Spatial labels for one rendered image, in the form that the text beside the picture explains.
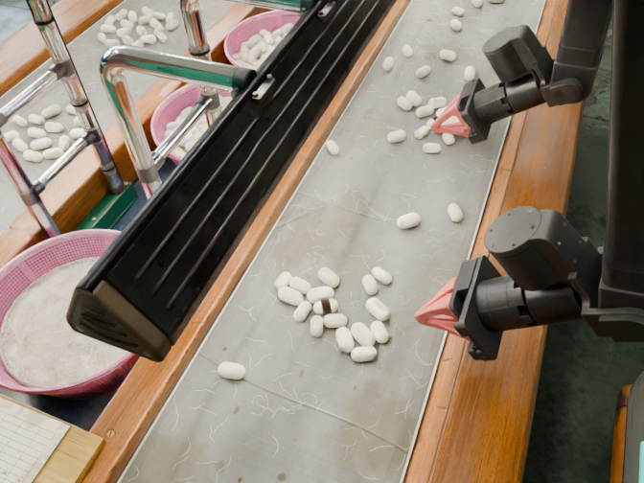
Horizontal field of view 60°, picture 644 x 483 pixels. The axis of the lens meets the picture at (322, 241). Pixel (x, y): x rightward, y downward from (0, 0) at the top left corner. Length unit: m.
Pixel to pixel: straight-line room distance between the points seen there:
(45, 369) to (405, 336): 0.48
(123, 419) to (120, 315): 0.35
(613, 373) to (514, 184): 0.89
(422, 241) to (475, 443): 0.32
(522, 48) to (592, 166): 1.39
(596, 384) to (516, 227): 1.17
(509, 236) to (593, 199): 1.60
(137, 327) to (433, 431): 0.40
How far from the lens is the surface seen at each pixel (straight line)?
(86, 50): 1.43
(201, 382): 0.75
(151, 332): 0.40
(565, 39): 0.88
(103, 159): 1.00
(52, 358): 0.84
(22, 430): 0.75
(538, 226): 0.53
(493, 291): 0.61
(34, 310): 0.92
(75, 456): 0.72
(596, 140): 2.38
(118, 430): 0.72
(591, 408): 1.65
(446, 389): 0.71
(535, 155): 1.01
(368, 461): 0.69
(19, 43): 1.47
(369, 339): 0.73
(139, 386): 0.74
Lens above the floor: 1.39
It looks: 49 degrees down
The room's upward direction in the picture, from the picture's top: 3 degrees counter-clockwise
